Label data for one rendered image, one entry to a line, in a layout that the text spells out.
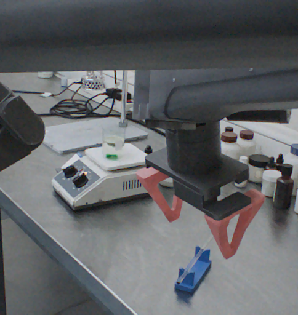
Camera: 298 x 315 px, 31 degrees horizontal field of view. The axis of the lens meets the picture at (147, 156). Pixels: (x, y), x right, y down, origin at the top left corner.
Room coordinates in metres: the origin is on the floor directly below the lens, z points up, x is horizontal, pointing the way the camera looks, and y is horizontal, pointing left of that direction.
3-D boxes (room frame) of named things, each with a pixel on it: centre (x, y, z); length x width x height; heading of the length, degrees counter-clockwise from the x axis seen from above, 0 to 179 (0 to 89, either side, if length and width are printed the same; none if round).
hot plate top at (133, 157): (1.14, 0.06, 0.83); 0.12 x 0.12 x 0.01; 31
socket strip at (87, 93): (1.92, 0.18, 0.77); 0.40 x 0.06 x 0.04; 37
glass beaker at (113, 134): (1.13, 0.08, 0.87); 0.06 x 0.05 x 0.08; 60
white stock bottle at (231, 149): (1.27, -0.20, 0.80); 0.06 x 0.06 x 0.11
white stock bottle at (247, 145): (1.32, -0.25, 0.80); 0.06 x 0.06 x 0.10
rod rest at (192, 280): (0.80, -0.09, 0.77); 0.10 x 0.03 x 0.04; 157
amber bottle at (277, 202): (1.11, -0.31, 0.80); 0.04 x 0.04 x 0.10
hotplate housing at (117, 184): (1.13, 0.09, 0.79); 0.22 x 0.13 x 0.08; 121
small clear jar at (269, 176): (1.17, -0.29, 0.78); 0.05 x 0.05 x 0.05
